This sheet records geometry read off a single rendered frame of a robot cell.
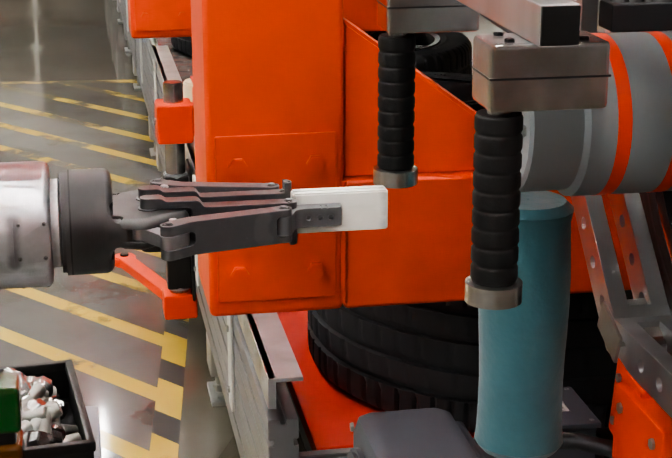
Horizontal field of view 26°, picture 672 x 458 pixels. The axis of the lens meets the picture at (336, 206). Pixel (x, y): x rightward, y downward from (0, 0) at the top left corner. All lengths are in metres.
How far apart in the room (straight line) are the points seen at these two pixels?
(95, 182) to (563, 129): 0.40
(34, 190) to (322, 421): 1.10
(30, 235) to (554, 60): 0.39
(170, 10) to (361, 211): 2.54
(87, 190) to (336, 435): 1.05
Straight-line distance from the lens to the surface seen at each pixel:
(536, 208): 1.39
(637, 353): 1.41
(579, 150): 1.22
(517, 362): 1.43
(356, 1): 3.64
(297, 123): 1.67
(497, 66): 1.04
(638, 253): 1.50
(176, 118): 2.90
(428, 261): 1.75
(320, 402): 2.11
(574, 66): 1.06
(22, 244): 1.01
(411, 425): 1.72
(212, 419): 2.71
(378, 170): 1.42
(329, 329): 2.13
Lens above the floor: 1.13
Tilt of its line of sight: 16 degrees down
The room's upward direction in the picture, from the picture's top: straight up
